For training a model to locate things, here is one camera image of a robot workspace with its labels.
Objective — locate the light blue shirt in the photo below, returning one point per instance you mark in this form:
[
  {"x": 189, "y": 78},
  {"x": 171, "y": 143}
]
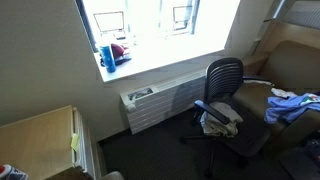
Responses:
[{"x": 286, "y": 108}]

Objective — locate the dark flat item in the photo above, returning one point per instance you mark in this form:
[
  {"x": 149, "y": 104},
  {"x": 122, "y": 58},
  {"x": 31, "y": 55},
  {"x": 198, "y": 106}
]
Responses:
[{"x": 122, "y": 60}]

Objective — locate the dark red cap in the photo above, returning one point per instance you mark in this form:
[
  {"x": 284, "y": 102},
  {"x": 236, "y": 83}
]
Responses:
[{"x": 117, "y": 50}]

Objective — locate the blue water bottle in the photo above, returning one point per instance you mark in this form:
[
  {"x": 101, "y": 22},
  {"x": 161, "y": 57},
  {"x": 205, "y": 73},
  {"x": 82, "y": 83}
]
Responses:
[{"x": 108, "y": 58}]

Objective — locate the black office chair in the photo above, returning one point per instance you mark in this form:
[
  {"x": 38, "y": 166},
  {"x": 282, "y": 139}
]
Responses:
[{"x": 221, "y": 75}]

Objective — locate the grey crumpled cloth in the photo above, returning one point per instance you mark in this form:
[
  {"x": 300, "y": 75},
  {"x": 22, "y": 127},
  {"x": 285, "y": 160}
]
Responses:
[{"x": 230, "y": 112}]

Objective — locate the long white cloth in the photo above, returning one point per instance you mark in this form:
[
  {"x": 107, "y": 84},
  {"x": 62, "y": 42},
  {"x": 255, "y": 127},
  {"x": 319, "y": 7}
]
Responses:
[{"x": 258, "y": 82}]

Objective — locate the yellow sticky note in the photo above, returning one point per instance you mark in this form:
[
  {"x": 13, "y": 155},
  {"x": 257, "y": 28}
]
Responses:
[{"x": 75, "y": 141}]

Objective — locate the white crumpled cloth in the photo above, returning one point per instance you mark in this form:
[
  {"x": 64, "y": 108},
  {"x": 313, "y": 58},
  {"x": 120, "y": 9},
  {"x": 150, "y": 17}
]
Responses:
[{"x": 281, "y": 93}]

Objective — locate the light wooden drawer cabinet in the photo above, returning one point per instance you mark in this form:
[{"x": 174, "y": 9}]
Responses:
[{"x": 36, "y": 143}]

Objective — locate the red and white item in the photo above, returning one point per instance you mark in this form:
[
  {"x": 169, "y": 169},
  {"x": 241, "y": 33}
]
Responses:
[{"x": 10, "y": 173}]

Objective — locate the white wall heater unit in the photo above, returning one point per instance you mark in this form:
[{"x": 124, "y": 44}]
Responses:
[{"x": 160, "y": 103}]

